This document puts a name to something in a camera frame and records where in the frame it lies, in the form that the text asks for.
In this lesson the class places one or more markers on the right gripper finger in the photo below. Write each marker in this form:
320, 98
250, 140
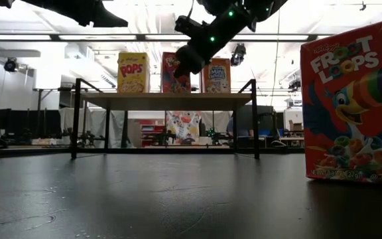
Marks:
179, 72

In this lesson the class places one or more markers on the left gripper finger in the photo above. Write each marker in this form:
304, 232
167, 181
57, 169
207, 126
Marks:
108, 18

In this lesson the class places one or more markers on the red Froot Loops cereal box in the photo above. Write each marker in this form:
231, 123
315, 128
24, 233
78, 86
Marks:
171, 84
353, 109

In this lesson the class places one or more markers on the orange Mini Wheats cereal box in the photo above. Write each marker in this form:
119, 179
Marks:
216, 78

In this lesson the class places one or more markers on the yellow Pops cereal box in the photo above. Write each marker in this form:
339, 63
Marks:
133, 73

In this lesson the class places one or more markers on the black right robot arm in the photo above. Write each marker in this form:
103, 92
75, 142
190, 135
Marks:
224, 26

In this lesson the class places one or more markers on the long ceiling light strip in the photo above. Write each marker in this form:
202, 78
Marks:
95, 37

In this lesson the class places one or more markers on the black ceiling device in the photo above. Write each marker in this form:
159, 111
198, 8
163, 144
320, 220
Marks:
239, 54

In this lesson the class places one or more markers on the floral print panel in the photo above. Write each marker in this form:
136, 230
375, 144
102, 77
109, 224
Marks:
182, 127

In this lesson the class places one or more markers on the red storage bin rack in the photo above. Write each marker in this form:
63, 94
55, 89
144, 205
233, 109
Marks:
151, 128

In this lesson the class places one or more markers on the person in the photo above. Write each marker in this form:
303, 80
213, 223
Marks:
240, 129

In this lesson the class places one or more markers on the white curtain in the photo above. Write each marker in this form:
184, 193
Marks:
91, 123

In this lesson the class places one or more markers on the black partition panels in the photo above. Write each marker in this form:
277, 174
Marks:
25, 123

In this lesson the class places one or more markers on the brown cardboard box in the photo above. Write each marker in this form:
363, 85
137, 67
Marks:
296, 126

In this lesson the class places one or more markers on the black ceiling camera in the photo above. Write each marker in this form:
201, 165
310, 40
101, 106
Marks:
10, 64

